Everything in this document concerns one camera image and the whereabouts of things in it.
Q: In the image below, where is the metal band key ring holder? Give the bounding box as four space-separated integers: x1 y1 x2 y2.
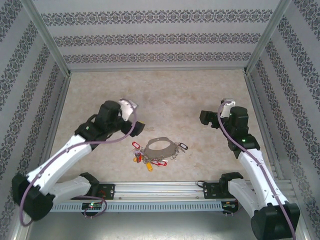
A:
136 136 185 163

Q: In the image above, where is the right circuit board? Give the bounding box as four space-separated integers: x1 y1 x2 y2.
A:
221 201 239 210

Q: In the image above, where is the circuit board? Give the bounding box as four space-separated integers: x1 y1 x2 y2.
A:
81 202 104 210
221 201 239 210

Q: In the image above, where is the left circuit board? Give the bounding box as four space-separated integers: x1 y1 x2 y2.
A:
81 202 104 210

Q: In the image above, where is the grey metal sheet panel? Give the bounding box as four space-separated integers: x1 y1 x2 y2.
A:
24 199 301 240

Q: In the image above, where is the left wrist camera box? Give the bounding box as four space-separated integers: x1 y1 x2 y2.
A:
118 98 139 121

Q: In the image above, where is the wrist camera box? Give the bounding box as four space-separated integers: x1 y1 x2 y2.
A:
118 98 139 121
219 98 237 118

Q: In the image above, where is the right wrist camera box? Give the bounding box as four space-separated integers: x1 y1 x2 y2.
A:
219 98 237 118

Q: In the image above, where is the aluminium side rail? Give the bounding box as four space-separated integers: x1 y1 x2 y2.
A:
243 71 285 181
39 73 73 166

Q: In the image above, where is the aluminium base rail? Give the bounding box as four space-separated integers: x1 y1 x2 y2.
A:
52 180 294 202

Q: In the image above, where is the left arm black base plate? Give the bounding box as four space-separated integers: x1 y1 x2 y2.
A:
69 183 116 201

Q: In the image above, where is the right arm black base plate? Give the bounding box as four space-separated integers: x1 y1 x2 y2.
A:
202 181 230 200

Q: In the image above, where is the white slotted cable duct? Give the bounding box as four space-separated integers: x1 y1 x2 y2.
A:
49 201 224 213

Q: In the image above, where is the aluminium corner post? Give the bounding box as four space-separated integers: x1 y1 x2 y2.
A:
21 0 73 76
242 0 293 75

